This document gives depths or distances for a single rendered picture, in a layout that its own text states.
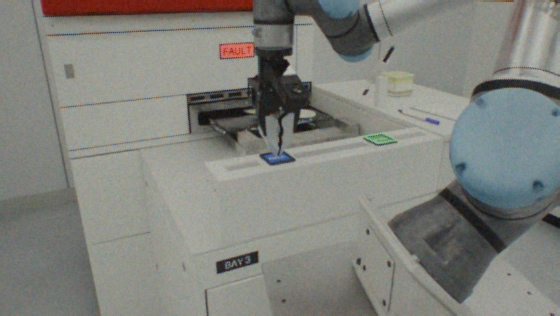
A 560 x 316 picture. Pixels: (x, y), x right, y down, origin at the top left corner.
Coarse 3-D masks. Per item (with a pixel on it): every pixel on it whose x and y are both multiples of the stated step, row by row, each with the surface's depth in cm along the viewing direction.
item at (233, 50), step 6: (222, 48) 132; (228, 48) 133; (234, 48) 134; (240, 48) 135; (246, 48) 136; (252, 48) 137; (222, 54) 133; (228, 54) 134; (234, 54) 135; (240, 54) 136; (246, 54) 136; (252, 54) 137
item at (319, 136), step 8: (328, 128) 131; (336, 128) 131; (296, 136) 124; (304, 136) 124; (312, 136) 124; (320, 136) 124; (328, 136) 124; (336, 136) 124; (344, 136) 126; (352, 136) 127; (240, 144) 118; (264, 144) 118; (288, 144) 118; (296, 144) 119; (304, 144) 120; (312, 144) 122; (240, 152) 117; (248, 152) 113; (256, 152) 114
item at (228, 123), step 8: (208, 112) 141; (216, 112) 141; (224, 112) 141; (232, 112) 141; (240, 112) 141; (216, 120) 132; (224, 120) 133; (232, 120) 133; (240, 120) 133; (248, 120) 133; (224, 128) 125; (232, 128) 125
